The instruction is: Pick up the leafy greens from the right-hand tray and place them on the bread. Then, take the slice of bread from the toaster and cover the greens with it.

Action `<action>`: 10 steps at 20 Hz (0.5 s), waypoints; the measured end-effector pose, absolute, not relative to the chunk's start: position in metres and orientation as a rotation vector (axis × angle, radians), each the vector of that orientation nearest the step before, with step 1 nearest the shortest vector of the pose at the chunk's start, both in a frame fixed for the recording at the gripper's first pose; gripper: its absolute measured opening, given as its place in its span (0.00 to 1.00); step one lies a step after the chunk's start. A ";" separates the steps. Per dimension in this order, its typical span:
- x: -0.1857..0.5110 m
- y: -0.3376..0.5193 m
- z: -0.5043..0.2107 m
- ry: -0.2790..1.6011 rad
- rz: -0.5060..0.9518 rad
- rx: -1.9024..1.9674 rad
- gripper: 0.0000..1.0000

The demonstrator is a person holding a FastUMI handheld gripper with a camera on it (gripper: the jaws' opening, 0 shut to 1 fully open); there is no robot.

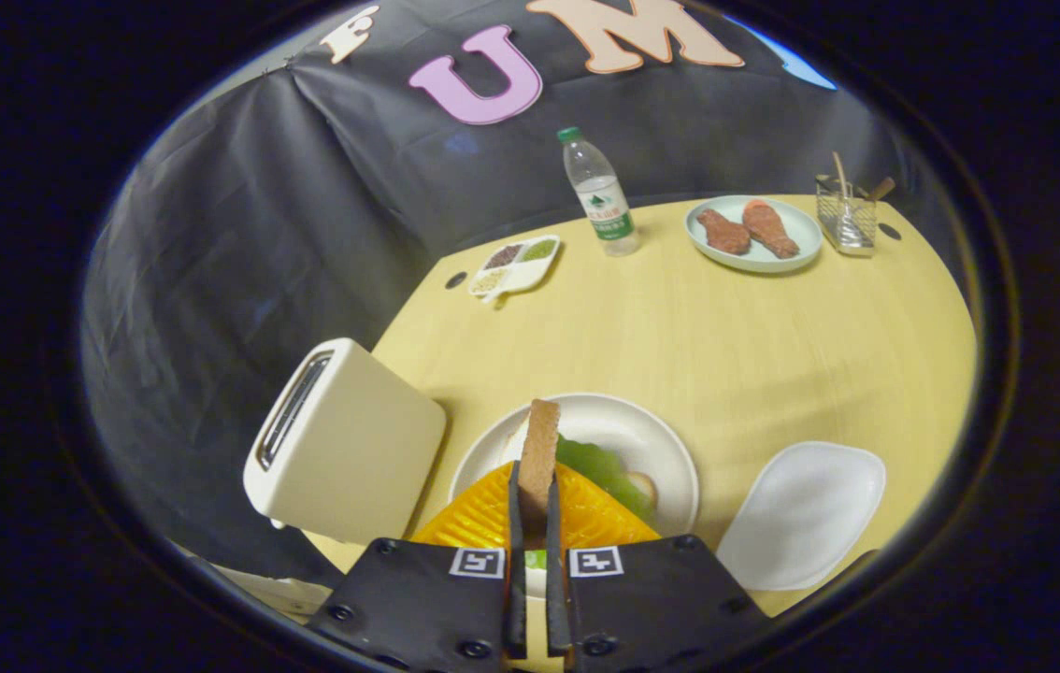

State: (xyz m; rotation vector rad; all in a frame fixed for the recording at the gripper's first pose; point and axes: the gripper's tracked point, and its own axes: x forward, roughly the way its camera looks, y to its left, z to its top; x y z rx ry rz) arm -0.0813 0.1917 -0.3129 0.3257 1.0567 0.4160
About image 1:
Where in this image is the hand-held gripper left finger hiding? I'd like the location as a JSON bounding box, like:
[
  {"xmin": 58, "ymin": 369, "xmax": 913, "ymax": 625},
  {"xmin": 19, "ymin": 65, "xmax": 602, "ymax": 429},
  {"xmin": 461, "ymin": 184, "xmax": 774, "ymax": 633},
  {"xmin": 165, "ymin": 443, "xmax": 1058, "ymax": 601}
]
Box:
[{"xmin": 306, "ymin": 460, "xmax": 528, "ymax": 673}]

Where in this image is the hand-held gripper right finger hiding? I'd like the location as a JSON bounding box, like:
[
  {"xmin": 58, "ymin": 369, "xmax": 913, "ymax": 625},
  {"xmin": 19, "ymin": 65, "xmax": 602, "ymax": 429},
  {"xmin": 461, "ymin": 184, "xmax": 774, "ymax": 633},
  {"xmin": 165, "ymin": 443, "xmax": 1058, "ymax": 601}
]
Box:
[{"xmin": 544, "ymin": 463, "xmax": 769, "ymax": 673}]

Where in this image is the green lettuce leaf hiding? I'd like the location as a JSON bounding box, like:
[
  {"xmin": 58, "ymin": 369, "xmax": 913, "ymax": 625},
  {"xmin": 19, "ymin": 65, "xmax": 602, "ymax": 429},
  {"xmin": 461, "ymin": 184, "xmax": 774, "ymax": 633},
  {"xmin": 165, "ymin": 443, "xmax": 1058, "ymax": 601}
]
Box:
[{"xmin": 525, "ymin": 435, "xmax": 657, "ymax": 571}]

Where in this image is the toast bread slice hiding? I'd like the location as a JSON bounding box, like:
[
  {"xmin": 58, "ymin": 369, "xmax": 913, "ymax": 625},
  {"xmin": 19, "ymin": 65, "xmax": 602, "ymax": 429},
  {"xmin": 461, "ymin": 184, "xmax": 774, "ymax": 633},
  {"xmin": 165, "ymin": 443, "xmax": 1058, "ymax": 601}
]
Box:
[{"xmin": 518, "ymin": 399, "xmax": 562, "ymax": 541}]

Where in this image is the bread slice with brown crust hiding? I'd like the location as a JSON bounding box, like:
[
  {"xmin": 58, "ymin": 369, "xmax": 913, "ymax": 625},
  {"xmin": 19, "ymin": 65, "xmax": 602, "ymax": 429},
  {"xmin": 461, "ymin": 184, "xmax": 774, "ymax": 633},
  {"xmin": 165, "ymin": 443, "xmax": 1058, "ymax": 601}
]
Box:
[{"xmin": 625, "ymin": 471, "xmax": 660, "ymax": 513}]

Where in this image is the white toaster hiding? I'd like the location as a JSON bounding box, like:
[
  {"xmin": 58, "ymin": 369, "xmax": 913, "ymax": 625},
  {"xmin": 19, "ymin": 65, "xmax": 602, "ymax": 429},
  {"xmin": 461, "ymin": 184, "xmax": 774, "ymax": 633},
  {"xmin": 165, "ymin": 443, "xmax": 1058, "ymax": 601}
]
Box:
[{"xmin": 242, "ymin": 337, "xmax": 448, "ymax": 546}]

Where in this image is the white leaf-shaped plate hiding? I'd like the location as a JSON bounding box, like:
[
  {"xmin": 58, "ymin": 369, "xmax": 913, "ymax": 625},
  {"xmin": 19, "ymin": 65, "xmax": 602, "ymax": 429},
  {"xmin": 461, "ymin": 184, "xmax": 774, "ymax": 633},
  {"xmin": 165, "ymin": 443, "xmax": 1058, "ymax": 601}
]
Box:
[{"xmin": 715, "ymin": 441, "xmax": 887, "ymax": 592}]

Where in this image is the round cream plate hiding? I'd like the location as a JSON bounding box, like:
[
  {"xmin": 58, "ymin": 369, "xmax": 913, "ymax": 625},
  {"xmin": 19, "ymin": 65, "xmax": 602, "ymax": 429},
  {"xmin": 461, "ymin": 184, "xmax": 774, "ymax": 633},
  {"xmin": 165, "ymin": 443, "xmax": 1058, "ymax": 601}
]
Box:
[{"xmin": 449, "ymin": 393, "xmax": 701, "ymax": 599}]

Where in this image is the white divided condiment dish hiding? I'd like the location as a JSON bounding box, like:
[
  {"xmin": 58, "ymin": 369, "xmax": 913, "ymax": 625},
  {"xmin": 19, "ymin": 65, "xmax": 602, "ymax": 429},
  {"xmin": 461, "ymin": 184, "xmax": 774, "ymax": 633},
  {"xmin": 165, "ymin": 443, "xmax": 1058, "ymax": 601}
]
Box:
[{"xmin": 467, "ymin": 235, "xmax": 561, "ymax": 305}]

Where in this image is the light blue plate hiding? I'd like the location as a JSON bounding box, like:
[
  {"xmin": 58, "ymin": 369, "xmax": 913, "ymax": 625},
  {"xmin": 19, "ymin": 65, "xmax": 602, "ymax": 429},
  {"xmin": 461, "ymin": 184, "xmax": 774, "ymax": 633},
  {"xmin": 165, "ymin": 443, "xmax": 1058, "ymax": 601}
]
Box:
[{"xmin": 685, "ymin": 194, "xmax": 824, "ymax": 274}]

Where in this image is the brown meat patty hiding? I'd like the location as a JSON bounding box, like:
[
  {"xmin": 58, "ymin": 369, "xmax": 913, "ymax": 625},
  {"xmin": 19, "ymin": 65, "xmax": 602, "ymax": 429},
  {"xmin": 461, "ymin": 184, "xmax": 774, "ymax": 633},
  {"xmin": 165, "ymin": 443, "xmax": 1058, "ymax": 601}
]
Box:
[
  {"xmin": 742, "ymin": 199, "xmax": 800, "ymax": 260},
  {"xmin": 698, "ymin": 208, "xmax": 752, "ymax": 256}
]

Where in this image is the clear plastic water bottle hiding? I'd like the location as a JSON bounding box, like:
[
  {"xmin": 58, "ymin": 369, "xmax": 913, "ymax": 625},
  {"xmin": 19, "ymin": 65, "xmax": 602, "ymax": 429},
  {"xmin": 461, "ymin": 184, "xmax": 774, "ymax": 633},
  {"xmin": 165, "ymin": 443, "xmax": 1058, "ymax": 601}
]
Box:
[{"xmin": 557, "ymin": 127, "xmax": 641, "ymax": 257}]

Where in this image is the clear utensil holder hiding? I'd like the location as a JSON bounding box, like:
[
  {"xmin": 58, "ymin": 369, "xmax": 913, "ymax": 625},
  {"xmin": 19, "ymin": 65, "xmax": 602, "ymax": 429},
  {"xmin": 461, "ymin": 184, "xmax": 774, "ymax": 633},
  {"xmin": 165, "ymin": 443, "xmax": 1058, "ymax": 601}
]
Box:
[{"xmin": 815, "ymin": 174, "xmax": 879, "ymax": 257}]

